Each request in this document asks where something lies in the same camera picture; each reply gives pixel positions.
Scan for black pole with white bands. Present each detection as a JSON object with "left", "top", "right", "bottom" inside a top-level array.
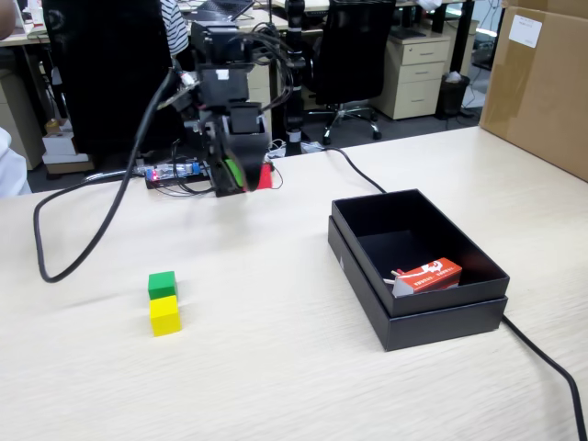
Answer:
[{"left": 283, "top": 0, "right": 307, "bottom": 144}]

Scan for stacked white boxes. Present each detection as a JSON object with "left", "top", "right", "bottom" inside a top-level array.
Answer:
[{"left": 41, "top": 130, "right": 91, "bottom": 166}]

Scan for black power cable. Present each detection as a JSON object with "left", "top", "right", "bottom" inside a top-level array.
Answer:
[{"left": 321, "top": 145, "right": 588, "bottom": 441}]

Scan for beige drawer cabinet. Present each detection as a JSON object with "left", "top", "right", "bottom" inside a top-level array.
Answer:
[
  {"left": 246, "top": 68, "right": 273, "bottom": 139},
  {"left": 369, "top": 34, "right": 454, "bottom": 121}
]

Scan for beige side cabinet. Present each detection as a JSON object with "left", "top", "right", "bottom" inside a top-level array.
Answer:
[{"left": 0, "top": 68, "right": 45, "bottom": 172}]

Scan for large black office chair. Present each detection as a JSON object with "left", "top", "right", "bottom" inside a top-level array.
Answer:
[{"left": 41, "top": 0, "right": 194, "bottom": 155}]

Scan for person in white clothes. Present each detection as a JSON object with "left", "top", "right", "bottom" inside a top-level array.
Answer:
[{"left": 0, "top": 126, "right": 33, "bottom": 198}]

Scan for black trash bin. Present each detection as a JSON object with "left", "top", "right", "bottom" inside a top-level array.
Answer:
[{"left": 435, "top": 73, "right": 472, "bottom": 119}]

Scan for yellow wooden cube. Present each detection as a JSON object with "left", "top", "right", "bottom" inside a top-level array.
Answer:
[{"left": 149, "top": 295, "right": 183, "bottom": 338}]

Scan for thick black sleeved cable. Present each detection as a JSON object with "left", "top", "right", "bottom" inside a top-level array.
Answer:
[{"left": 32, "top": 68, "right": 185, "bottom": 284}]

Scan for person in striped shirt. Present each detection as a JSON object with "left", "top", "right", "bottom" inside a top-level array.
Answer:
[{"left": 159, "top": 0, "right": 190, "bottom": 59}]

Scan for green wooden cube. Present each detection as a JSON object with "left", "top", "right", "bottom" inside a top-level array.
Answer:
[{"left": 147, "top": 270, "right": 178, "bottom": 300}]

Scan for black laptop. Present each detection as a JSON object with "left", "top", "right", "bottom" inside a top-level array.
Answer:
[{"left": 187, "top": 0, "right": 256, "bottom": 22}]

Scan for orange and white carton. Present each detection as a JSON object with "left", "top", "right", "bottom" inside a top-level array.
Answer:
[{"left": 384, "top": 257, "right": 464, "bottom": 299}]

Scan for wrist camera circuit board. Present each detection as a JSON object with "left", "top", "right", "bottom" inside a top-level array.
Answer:
[{"left": 158, "top": 68, "right": 203, "bottom": 114}]

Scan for controller circuit board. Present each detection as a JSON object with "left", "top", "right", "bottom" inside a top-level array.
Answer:
[{"left": 144, "top": 159, "right": 212, "bottom": 190}]

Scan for black mesh office chair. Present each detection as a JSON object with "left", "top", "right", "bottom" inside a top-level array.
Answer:
[{"left": 305, "top": 0, "right": 399, "bottom": 146}]

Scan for black cardboard box lid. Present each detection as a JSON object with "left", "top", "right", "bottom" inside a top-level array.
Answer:
[{"left": 326, "top": 215, "right": 509, "bottom": 353}]

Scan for large brown cardboard box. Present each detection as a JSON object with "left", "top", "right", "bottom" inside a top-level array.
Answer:
[{"left": 478, "top": 0, "right": 588, "bottom": 183}]

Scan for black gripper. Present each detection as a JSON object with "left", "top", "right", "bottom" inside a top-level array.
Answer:
[{"left": 197, "top": 63, "right": 268, "bottom": 198}]

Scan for black cardboard box tray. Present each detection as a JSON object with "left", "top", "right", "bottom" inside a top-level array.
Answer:
[{"left": 330, "top": 187, "right": 511, "bottom": 318}]

